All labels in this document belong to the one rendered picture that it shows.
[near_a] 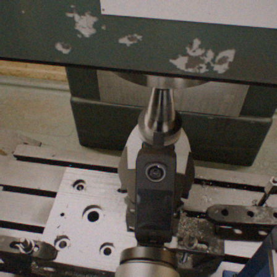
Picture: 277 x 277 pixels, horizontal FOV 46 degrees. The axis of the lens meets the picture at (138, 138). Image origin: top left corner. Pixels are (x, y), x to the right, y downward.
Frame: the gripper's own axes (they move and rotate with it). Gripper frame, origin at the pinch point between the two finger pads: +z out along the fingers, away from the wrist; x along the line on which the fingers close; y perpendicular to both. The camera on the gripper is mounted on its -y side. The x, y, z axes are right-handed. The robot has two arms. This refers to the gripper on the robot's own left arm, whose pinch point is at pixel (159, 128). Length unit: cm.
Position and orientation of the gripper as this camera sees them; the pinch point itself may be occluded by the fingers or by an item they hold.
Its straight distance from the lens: 49.2
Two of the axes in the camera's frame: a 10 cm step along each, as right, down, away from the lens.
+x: 9.9, 0.8, -0.6
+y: 0.0, 6.2, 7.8
